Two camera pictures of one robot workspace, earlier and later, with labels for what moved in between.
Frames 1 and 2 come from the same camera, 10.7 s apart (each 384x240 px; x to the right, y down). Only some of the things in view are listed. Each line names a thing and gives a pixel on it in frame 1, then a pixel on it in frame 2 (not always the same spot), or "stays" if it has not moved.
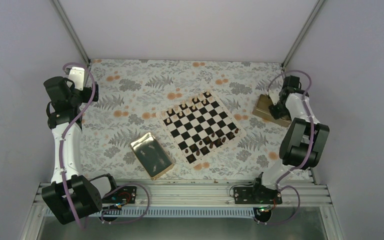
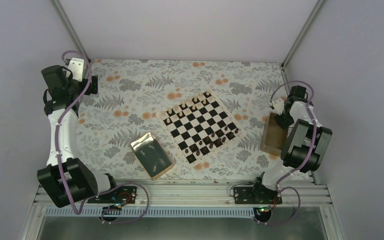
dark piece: x=230 y=135 stays
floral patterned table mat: x=133 y=92 stays
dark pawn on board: x=194 y=147 stays
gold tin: x=261 y=110 to x=274 y=136
